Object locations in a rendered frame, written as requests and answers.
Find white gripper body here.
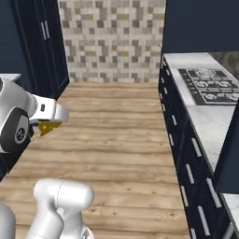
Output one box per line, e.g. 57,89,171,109
51,100,70,123

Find yellow cheese wedge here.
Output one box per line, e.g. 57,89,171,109
37,120,63,137

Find tall dark blue cabinet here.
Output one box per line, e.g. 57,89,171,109
11,0,71,101

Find dark blue base cabinet run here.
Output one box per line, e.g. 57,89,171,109
157,53,239,239

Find dark blue cabinet door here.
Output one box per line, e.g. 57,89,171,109
212,101,239,196

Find black gas hob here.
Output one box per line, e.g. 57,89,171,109
177,67,239,106

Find dark blue wall cabinet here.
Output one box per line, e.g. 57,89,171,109
161,0,239,54

